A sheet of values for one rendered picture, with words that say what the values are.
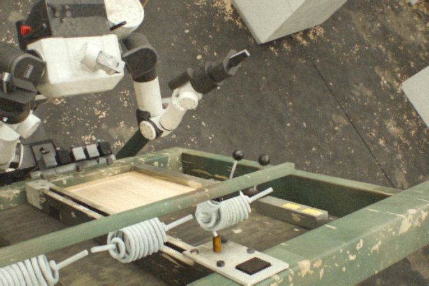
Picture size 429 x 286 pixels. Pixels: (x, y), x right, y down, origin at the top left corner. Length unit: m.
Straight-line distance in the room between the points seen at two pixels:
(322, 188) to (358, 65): 3.44
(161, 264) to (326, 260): 0.36
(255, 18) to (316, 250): 3.32
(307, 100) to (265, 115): 0.52
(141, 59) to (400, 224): 1.01
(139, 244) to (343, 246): 0.40
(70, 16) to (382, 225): 1.11
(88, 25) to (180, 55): 2.08
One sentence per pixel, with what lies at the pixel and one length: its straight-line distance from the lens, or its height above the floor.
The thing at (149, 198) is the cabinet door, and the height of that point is 1.21.
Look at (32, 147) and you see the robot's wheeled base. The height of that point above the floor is 0.21.
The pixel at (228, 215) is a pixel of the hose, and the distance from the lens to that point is 0.95.
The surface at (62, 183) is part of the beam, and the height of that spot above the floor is 0.90.
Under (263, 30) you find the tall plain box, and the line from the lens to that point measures 4.14.
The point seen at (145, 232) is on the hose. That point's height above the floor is 1.91.
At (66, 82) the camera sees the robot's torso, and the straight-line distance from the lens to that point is 1.63.
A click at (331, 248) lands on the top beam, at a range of 1.00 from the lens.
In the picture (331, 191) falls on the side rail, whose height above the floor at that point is 1.59.
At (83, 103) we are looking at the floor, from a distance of 3.19.
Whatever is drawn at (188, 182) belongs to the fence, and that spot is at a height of 1.23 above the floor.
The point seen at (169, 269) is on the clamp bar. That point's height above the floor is 1.68.
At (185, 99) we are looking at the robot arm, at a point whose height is 1.41.
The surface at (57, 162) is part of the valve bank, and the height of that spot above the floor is 0.73.
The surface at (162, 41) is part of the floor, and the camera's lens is 3.72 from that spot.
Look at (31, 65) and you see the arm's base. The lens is 1.59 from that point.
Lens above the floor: 2.66
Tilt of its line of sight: 51 degrees down
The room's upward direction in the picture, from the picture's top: 51 degrees clockwise
